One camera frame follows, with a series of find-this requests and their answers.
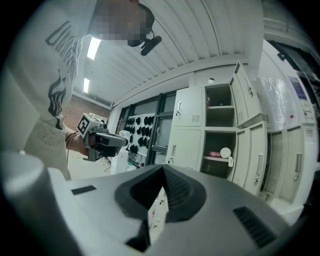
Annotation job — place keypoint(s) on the white carton box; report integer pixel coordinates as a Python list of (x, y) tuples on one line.
[(121, 162)]

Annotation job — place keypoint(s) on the white dome camera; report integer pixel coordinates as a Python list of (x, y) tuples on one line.
[(211, 80)]

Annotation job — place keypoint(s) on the group of black helmets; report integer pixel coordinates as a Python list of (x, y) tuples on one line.
[(143, 131)]

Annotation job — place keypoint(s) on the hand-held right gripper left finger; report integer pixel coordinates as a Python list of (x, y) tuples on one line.
[(105, 212)]

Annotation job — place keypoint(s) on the grey metal locker cabinet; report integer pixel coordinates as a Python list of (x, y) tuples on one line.
[(187, 107)]

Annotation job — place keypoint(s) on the black window frame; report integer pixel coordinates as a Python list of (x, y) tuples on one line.
[(157, 125)]

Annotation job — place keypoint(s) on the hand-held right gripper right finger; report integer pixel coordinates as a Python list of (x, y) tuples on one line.
[(212, 225)]

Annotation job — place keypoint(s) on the person's head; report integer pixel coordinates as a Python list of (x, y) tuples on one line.
[(117, 22)]

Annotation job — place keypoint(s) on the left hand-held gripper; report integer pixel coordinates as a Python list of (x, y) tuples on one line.
[(88, 125)]

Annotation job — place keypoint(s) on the pink pouch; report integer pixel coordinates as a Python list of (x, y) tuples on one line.
[(214, 154)]

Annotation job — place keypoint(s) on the white lidded cup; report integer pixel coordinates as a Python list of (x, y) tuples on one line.
[(225, 152)]

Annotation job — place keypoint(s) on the person's white printed shirt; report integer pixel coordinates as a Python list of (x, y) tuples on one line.
[(37, 75)]

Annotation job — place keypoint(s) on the person's left forearm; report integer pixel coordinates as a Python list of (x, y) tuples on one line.
[(76, 142)]

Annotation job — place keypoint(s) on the ceiling light panel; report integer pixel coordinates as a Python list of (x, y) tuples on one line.
[(86, 85), (93, 48)]

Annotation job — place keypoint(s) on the white paper tag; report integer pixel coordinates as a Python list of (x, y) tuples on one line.
[(230, 161)]

